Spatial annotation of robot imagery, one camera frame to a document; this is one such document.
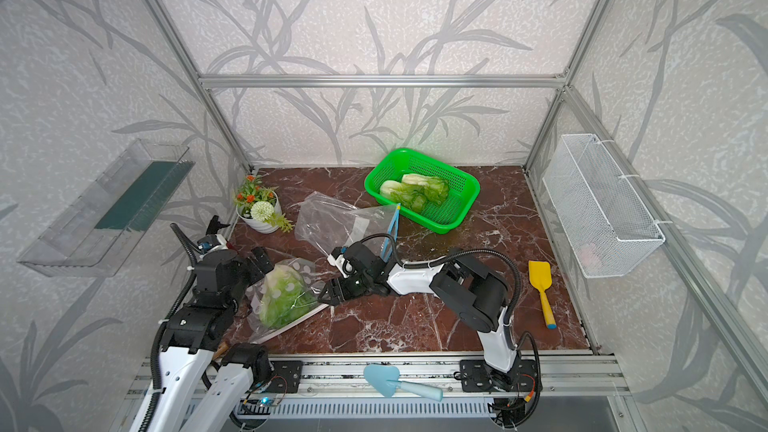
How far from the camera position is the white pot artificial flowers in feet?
2.97

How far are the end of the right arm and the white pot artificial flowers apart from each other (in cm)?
28

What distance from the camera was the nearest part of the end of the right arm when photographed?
69 cm
